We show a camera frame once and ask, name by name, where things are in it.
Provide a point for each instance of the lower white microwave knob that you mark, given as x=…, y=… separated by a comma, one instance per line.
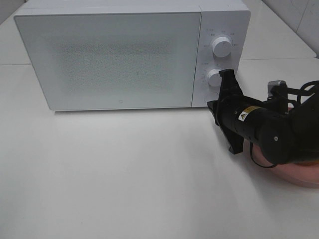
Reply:
x=213, y=78

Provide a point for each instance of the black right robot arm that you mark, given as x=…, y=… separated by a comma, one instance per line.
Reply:
x=286, y=98

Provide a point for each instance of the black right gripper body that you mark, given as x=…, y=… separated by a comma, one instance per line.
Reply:
x=246, y=116

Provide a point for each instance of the white microwave oven body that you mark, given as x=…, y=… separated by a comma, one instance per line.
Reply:
x=218, y=17

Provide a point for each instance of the round white door release button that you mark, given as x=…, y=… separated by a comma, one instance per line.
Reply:
x=211, y=96

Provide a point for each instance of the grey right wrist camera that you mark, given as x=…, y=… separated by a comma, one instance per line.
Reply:
x=273, y=85

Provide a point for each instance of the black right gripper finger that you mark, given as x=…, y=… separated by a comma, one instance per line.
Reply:
x=229, y=85
x=235, y=141

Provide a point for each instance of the burger with sesame-free bun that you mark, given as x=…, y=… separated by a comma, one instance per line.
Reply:
x=309, y=163

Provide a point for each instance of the white microwave knob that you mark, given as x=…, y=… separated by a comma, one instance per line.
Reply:
x=221, y=46
x=213, y=78

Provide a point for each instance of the pink round plate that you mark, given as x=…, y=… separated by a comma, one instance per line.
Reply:
x=299, y=174

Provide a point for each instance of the white microwave door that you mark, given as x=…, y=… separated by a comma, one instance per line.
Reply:
x=113, y=61

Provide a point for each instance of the upper white microwave knob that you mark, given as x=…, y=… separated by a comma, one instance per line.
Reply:
x=221, y=46

